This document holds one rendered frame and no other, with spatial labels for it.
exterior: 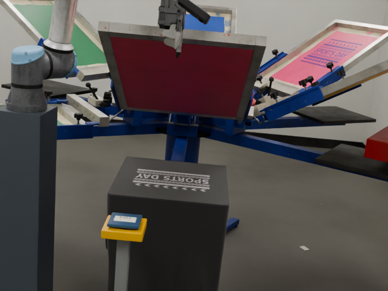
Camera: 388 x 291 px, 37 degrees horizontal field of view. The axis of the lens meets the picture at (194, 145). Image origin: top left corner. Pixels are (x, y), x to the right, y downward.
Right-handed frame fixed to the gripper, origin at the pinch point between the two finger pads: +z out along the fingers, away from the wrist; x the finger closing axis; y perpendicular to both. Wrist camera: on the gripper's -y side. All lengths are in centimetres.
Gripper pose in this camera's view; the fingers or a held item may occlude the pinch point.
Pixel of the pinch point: (178, 54)
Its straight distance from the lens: 188.8
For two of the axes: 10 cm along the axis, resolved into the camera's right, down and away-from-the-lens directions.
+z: -0.9, 10.0, -0.3
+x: 0.0, -0.3, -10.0
